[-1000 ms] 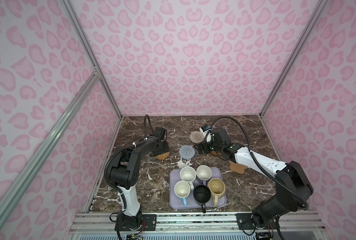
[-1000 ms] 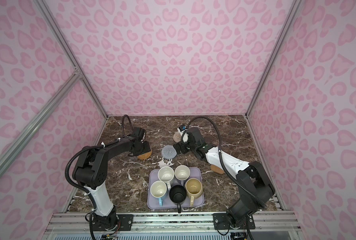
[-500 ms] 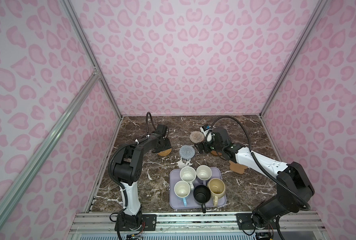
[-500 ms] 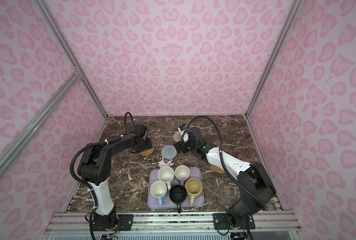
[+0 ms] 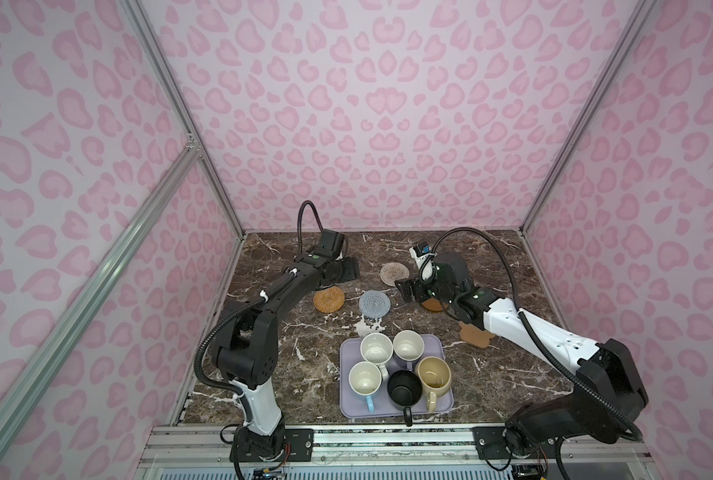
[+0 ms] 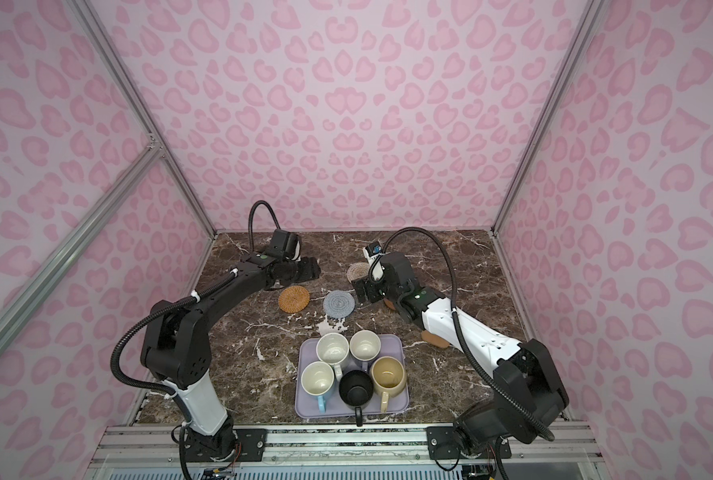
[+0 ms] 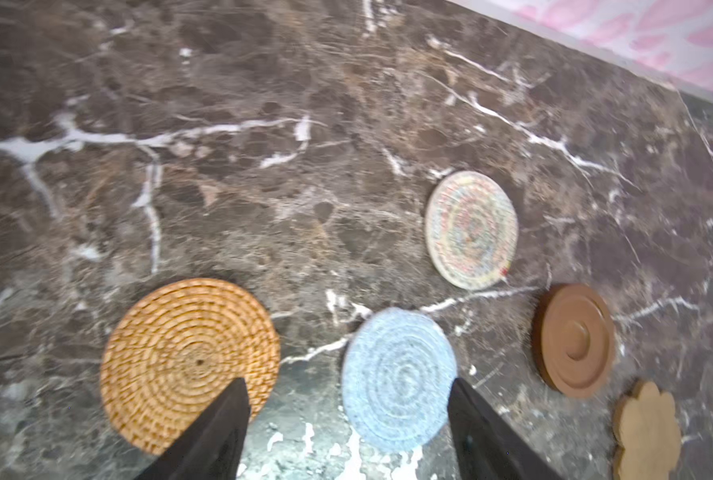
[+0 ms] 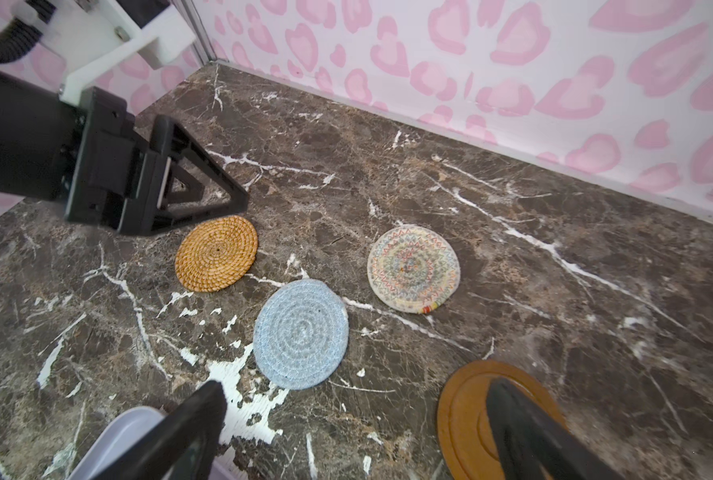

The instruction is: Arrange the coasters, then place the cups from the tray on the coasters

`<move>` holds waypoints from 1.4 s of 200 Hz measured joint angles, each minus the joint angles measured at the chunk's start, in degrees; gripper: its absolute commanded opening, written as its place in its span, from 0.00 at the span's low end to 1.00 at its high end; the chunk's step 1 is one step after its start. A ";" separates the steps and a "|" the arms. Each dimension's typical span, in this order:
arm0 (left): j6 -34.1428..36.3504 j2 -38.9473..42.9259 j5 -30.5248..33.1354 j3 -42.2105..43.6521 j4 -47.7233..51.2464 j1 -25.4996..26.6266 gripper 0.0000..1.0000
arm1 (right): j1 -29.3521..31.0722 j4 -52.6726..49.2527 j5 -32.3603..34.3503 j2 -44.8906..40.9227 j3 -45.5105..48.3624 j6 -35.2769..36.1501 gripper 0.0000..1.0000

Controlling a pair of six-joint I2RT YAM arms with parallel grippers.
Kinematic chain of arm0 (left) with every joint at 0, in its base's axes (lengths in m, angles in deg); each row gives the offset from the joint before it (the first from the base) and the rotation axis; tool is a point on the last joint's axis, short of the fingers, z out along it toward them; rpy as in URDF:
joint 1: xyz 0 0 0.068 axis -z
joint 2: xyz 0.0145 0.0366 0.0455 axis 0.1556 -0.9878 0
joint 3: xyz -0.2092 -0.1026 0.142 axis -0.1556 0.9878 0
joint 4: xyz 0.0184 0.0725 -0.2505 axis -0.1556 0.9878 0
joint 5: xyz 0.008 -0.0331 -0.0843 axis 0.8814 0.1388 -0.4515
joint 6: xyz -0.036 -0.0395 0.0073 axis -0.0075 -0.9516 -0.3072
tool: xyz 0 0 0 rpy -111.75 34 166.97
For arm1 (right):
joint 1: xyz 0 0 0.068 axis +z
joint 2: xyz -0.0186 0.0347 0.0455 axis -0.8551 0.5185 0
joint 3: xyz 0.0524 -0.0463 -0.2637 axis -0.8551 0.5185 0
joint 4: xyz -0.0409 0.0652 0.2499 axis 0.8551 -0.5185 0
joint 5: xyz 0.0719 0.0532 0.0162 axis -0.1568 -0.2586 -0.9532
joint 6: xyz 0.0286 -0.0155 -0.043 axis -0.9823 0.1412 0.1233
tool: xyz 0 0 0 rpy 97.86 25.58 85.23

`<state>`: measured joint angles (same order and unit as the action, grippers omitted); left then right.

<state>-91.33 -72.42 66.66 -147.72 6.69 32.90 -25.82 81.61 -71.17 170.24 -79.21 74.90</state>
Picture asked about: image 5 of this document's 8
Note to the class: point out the cork paw shaped coaster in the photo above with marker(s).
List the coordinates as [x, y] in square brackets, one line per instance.
[474, 336]

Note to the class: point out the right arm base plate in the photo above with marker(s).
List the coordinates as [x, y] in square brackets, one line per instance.
[495, 443]

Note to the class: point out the black mug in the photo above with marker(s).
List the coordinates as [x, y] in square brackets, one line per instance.
[405, 392]

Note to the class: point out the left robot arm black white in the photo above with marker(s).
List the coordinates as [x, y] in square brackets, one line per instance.
[240, 353]

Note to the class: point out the brown wooden round coaster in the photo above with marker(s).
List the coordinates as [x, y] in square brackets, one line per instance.
[433, 305]

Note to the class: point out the lavender serving tray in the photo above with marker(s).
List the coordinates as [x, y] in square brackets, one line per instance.
[354, 406]

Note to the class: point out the white woven round coaster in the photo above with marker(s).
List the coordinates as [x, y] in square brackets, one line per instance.
[392, 272]

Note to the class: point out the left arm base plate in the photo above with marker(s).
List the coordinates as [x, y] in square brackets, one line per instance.
[290, 445]

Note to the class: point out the beige yellow mug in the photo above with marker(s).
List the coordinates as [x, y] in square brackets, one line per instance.
[436, 380]

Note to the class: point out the white mug blue handle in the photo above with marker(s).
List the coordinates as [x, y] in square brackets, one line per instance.
[365, 379]

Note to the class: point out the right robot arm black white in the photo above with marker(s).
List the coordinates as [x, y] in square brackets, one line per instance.
[608, 394]

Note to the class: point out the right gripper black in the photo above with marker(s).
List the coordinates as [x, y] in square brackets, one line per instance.
[406, 292]

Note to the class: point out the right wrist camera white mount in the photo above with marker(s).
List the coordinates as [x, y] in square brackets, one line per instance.
[423, 256]

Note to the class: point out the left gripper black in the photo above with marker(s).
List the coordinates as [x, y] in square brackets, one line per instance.
[352, 268]

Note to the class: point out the grey blue round coaster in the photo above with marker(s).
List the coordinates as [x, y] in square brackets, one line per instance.
[375, 304]

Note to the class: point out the aluminium mounting rail front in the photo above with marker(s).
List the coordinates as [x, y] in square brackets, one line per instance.
[386, 451]

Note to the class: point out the orange woven rattan coaster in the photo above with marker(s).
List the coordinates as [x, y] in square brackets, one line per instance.
[329, 300]

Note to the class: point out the aluminium frame diagonal bar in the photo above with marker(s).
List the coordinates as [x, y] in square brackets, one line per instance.
[31, 385]

